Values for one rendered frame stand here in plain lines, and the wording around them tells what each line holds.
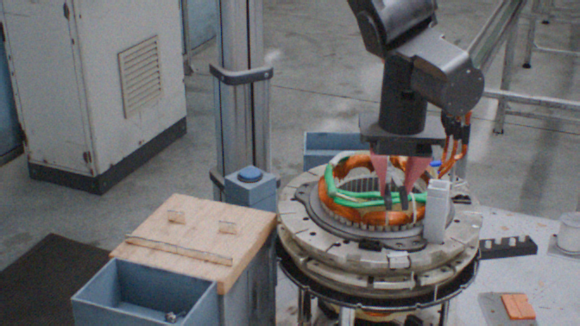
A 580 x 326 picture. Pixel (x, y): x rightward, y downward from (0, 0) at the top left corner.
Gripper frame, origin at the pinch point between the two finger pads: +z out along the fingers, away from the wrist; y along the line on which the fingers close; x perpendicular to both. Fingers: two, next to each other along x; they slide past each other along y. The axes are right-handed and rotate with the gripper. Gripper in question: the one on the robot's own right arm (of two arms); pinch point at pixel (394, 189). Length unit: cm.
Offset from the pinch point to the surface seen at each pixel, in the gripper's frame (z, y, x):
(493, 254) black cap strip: 43, 30, 47
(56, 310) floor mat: 126, -100, 120
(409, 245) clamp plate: 11.7, 3.7, 4.5
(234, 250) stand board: 16.2, -21.6, 7.6
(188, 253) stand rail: 15.6, -28.1, 5.6
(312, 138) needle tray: 18, -10, 50
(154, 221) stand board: 16.7, -35.2, 15.4
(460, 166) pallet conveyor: 88, 50, 172
